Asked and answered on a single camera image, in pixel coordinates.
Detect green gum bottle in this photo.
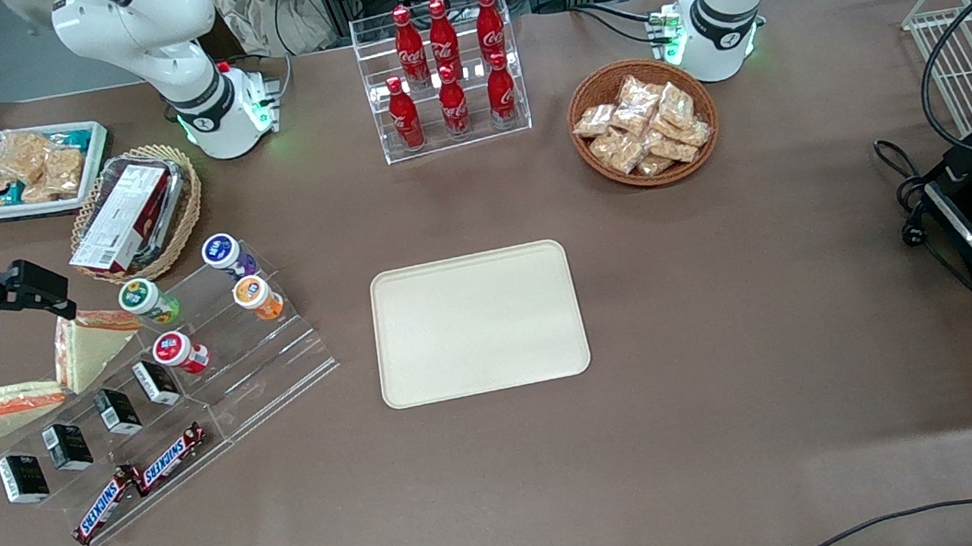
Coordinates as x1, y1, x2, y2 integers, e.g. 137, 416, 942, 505
115, 273, 183, 331

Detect white rectangular snack tray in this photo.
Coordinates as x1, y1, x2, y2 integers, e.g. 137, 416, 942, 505
0, 116, 120, 223

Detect red gum bottle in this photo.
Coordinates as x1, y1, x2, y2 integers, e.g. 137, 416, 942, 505
149, 326, 213, 380

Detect purple gum bottle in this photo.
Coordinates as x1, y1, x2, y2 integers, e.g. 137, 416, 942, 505
199, 228, 261, 285

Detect orange gum bottle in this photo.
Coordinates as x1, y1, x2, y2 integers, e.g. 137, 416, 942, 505
230, 271, 286, 326

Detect beige rectangular tray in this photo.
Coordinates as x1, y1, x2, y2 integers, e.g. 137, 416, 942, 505
366, 236, 596, 412

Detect triangular wrapped sandwich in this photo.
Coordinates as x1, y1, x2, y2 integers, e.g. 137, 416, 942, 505
48, 302, 151, 398

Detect red and white box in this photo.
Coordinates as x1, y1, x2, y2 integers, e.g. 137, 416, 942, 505
58, 158, 183, 281

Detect small black box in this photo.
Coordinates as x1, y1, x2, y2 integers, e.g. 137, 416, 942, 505
40, 419, 96, 475
91, 384, 145, 441
131, 354, 184, 412
0, 449, 52, 507

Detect oval wicker basket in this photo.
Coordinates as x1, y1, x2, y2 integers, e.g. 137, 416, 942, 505
58, 139, 214, 290

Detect clear plastic food container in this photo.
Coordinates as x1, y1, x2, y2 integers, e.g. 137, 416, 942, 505
68, 145, 199, 278

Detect Snickers bar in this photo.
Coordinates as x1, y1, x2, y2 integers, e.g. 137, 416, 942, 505
126, 420, 214, 497
64, 463, 150, 546

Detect clear acrylic stepped stand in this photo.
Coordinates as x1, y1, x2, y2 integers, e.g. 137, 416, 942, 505
0, 236, 360, 546

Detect clear cracker packet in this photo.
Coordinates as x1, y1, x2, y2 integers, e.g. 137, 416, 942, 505
569, 101, 622, 141
633, 149, 678, 180
607, 70, 670, 140
586, 124, 652, 180
672, 114, 716, 151
644, 127, 703, 169
652, 78, 700, 134

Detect red cola bottle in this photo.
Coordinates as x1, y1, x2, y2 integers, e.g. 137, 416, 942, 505
472, 0, 511, 67
383, 74, 427, 155
423, 0, 464, 78
389, 2, 433, 91
434, 62, 474, 141
481, 50, 522, 131

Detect round wicker basket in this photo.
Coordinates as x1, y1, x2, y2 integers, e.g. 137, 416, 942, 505
561, 50, 729, 199

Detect clear acrylic bottle rack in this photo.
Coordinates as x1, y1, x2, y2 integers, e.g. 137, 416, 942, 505
348, 0, 538, 168

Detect coiled black power cable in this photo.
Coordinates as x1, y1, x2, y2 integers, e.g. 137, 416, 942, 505
873, 129, 972, 300

